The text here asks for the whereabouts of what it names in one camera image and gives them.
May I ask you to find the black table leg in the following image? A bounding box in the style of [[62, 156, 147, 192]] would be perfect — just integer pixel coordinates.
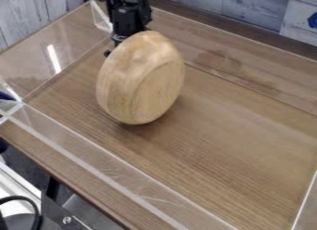
[[46, 177, 60, 200]]

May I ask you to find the clear acrylic corner bracket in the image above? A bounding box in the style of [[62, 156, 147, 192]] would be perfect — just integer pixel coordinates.
[[90, 0, 113, 33]]

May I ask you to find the brown wooden bowl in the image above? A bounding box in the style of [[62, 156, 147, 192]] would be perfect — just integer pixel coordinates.
[[97, 31, 186, 124]]

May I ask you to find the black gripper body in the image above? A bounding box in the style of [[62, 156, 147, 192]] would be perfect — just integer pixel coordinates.
[[105, 33, 130, 58]]

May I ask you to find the black cable loop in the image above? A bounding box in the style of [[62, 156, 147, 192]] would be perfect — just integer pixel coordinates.
[[0, 195, 42, 230]]

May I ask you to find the metal plate with screw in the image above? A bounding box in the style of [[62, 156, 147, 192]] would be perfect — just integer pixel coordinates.
[[40, 196, 91, 230]]

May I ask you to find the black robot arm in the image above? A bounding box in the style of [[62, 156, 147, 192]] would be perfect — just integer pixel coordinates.
[[106, 0, 153, 46]]

